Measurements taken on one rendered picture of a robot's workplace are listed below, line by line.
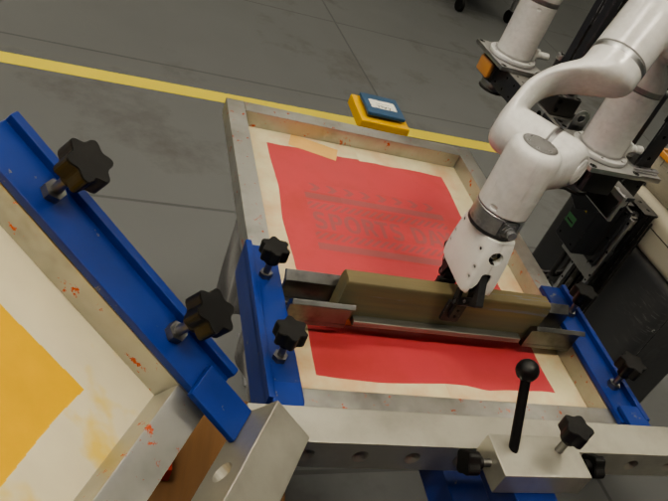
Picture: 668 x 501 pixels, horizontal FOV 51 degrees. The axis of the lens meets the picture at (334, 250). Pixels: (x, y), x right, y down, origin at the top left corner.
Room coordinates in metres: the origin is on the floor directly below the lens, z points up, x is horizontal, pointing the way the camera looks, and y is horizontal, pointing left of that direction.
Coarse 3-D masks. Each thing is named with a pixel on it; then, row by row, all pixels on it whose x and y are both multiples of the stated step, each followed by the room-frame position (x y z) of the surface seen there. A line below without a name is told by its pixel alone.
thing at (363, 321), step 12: (360, 324) 0.80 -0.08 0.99; (372, 324) 0.80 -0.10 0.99; (384, 324) 0.81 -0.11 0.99; (396, 324) 0.82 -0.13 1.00; (408, 324) 0.83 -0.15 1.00; (420, 324) 0.85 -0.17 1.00; (432, 324) 0.86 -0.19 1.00; (456, 336) 0.87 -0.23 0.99; (468, 336) 0.88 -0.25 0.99; (480, 336) 0.89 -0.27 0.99; (492, 336) 0.90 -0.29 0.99; (504, 336) 0.91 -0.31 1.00; (516, 336) 0.92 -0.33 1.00
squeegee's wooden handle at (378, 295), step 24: (336, 288) 0.81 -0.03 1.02; (360, 288) 0.80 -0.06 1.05; (384, 288) 0.81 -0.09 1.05; (408, 288) 0.83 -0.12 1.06; (432, 288) 0.86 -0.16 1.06; (360, 312) 0.81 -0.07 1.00; (384, 312) 0.82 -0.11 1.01; (408, 312) 0.84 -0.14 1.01; (432, 312) 0.86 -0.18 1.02; (480, 312) 0.89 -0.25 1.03; (504, 312) 0.91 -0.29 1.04; (528, 312) 0.93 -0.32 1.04
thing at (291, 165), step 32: (288, 160) 1.21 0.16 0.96; (320, 160) 1.27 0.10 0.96; (352, 160) 1.32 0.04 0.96; (288, 192) 1.11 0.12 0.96; (288, 224) 1.01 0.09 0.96; (320, 256) 0.96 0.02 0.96; (352, 256) 1.00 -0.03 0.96; (320, 352) 0.74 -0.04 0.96; (352, 352) 0.77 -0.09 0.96; (384, 352) 0.80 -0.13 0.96; (416, 352) 0.83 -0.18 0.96
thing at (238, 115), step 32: (288, 128) 1.31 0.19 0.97; (320, 128) 1.34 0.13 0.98; (352, 128) 1.39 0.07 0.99; (448, 160) 1.48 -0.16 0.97; (256, 192) 1.01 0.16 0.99; (256, 224) 0.92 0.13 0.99; (512, 256) 1.19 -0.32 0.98; (576, 384) 0.92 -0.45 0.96; (480, 416) 0.72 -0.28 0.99; (512, 416) 0.75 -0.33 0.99; (544, 416) 0.77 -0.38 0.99; (608, 416) 0.83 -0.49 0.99
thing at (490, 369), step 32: (384, 192) 1.25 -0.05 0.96; (416, 192) 1.31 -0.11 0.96; (448, 192) 1.37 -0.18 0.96; (448, 224) 1.24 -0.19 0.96; (448, 352) 0.86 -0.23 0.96; (480, 352) 0.90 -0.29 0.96; (512, 352) 0.93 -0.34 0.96; (480, 384) 0.82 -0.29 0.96; (512, 384) 0.85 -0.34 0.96; (544, 384) 0.89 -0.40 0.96
